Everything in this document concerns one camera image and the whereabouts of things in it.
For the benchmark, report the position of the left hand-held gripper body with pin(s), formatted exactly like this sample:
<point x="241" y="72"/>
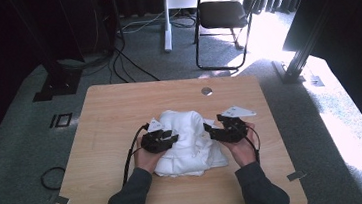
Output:
<point x="154" y="142"/>

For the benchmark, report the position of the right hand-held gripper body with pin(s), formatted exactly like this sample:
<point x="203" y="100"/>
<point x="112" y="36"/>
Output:
<point x="233" y="130"/>

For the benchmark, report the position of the white dress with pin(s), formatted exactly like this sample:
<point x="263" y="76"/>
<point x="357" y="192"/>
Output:
<point x="189" y="141"/>

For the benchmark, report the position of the person's left hand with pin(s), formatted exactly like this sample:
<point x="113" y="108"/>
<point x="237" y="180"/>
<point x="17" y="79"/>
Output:
<point x="146" y="160"/>

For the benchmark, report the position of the person's right hand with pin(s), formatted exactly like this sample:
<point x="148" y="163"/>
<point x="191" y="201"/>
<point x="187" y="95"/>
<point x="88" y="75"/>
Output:
<point x="244" y="152"/>

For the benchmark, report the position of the silver table grommet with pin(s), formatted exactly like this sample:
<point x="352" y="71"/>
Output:
<point x="206" y="91"/>

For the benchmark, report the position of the grey tape piece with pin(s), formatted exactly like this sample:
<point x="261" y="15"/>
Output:
<point x="62" y="200"/>
<point x="296" y="175"/>

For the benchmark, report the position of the floor outlet box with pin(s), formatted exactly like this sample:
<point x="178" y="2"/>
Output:
<point x="61" y="120"/>

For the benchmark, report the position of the white desk leg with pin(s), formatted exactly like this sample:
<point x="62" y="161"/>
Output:
<point x="167" y="33"/>

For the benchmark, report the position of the black stand base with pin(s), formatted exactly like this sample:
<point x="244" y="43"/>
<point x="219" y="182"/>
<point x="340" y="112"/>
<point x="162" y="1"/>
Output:
<point x="60" y="85"/>

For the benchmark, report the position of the black folding chair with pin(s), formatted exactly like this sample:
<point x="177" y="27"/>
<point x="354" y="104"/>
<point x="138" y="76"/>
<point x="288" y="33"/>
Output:
<point x="222" y="14"/>

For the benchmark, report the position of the black curtain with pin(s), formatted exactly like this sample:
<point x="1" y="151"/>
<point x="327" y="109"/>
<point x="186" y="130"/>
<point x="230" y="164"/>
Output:
<point x="356" y="31"/>

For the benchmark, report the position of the black metal frame post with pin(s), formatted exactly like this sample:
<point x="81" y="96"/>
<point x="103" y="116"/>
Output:
<point x="299" y="60"/>

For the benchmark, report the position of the small metal floor bracket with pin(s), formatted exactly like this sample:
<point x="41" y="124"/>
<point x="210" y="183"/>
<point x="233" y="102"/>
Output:
<point x="316" y="81"/>

